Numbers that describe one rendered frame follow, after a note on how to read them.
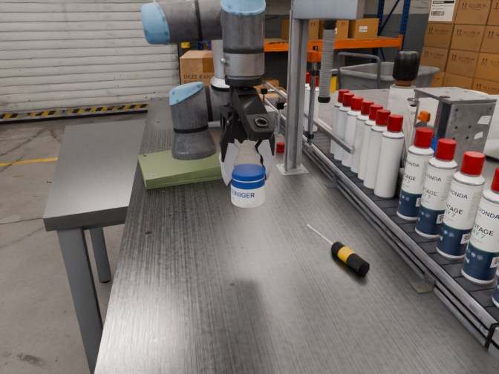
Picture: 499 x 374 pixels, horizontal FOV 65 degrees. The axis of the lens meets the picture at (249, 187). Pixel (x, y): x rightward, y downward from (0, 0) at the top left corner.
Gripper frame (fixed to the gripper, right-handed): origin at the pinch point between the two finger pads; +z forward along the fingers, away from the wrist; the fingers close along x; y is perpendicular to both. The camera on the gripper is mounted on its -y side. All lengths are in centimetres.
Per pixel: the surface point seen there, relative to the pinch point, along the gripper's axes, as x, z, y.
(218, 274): 8.6, 16.9, -6.6
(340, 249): -16.9, 14.5, -10.0
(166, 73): -52, 49, 475
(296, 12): -25, -30, 34
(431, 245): -32.7, 12.0, -17.9
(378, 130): -36.7, -4.0, 8.4
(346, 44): -277, 15, 403
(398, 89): -69, -6, 43
